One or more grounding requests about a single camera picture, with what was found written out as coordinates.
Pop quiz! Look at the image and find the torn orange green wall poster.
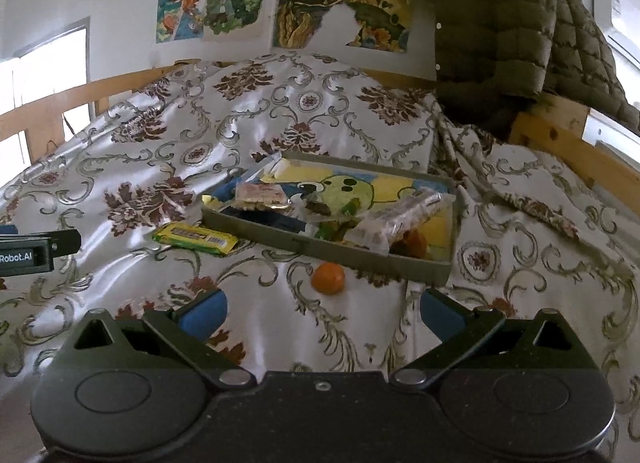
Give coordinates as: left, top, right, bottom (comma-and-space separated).
273, 0, 413, 52

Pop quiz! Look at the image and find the yellow green snack packet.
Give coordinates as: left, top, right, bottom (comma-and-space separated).
152, 222, 239, 258

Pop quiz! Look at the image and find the olive quilted jacket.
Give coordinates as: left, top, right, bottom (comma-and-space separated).
432, 0, 640, 137

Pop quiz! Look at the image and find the wooden bed frame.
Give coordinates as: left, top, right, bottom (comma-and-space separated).
0, 60, 640, 189

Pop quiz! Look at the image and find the window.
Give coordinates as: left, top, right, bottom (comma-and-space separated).
0, 17, 92, 165

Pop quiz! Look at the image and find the tangerine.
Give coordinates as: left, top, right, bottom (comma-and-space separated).
310, 262, 347, 295

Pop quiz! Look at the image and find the dark brown snack packet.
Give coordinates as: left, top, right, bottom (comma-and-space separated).
303, 195, 342, 219

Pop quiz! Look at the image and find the cartoon children wall poster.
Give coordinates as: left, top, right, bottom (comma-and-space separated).
155, 0, 267, 45

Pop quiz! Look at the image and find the green tray with cartoon print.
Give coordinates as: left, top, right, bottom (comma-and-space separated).
200, 152, 459, 288

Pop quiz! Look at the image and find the black cable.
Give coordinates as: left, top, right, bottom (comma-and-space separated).
59, 112, 77, 145

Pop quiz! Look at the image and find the white air conditioner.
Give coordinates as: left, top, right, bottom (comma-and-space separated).
591, 0, 640, 70

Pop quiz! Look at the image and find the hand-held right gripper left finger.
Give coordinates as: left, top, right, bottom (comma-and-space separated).
71, 289, 258, 390

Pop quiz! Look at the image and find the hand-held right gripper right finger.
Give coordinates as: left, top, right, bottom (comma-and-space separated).
389, 288, 578, 390

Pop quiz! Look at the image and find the white storage box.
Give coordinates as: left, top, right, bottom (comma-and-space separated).
581, 110, 640, 165

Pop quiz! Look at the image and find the shiny floral quilt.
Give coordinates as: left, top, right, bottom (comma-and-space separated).
0, 53, 441, 444

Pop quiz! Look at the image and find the clear beige cracker packet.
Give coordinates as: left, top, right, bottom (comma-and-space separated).
349, 192, 447, 255

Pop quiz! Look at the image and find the orange snack packet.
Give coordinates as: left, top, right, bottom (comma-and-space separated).
392, 229, 429, 260

